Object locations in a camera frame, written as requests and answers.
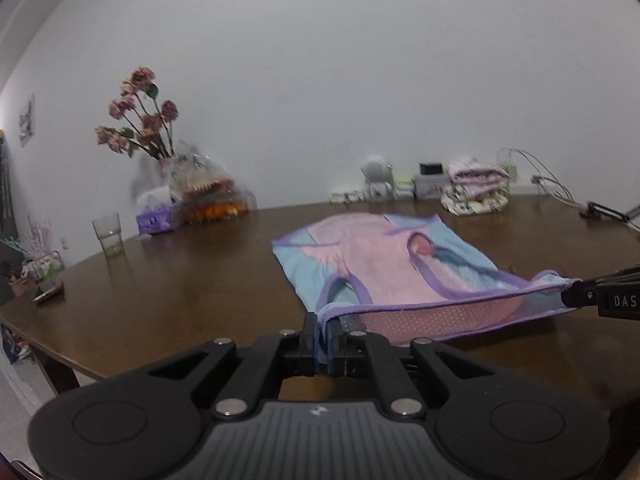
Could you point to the dark phone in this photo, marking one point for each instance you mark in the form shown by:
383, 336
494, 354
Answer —
48, 292

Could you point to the white round lamp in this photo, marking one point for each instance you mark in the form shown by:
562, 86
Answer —
376, 170

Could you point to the grey box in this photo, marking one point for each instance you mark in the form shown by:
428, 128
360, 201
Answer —
430, 186

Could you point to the clear drinking glass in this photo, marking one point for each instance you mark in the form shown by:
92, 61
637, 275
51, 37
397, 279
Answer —
108, 235

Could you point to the bundle of pastel straws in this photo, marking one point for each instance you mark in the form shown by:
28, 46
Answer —
39, 235

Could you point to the green white packet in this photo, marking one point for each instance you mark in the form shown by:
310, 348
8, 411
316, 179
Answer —
404, 187

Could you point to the blue bag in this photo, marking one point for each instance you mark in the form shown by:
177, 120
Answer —
14, 345

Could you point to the cream printed folded cloth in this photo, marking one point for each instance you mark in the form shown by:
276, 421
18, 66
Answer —
475, 202

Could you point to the dark wall hanging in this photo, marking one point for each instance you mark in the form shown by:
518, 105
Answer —
6, 185

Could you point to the pale pink white cloth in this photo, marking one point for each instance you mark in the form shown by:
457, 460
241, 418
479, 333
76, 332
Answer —
477, 171

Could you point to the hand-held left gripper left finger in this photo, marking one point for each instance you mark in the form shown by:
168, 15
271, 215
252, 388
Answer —
313, 345

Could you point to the wall picture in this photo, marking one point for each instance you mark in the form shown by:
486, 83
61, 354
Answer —
27, 121

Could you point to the black clamp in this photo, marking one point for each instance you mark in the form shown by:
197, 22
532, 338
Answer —
600, 208

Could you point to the small black box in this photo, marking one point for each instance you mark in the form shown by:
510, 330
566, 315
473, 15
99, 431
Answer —
430, 168

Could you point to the purple tissue box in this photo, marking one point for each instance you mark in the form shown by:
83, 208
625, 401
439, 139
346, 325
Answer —
155, 221

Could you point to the clear plastic-wrapped fruit basket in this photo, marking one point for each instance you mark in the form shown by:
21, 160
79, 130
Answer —
210, 195

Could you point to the pink and blue garment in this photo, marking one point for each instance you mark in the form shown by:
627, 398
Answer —
370, 260

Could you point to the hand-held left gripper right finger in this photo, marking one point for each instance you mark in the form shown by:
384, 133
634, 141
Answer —
332, 347

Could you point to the dried pink flower bouquet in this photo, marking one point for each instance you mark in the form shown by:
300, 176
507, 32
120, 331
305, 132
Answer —
142, 120

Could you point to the small printed pouch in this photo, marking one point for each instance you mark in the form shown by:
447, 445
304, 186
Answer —
346, 196

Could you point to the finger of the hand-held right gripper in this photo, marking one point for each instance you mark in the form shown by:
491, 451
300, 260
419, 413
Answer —
577, 295

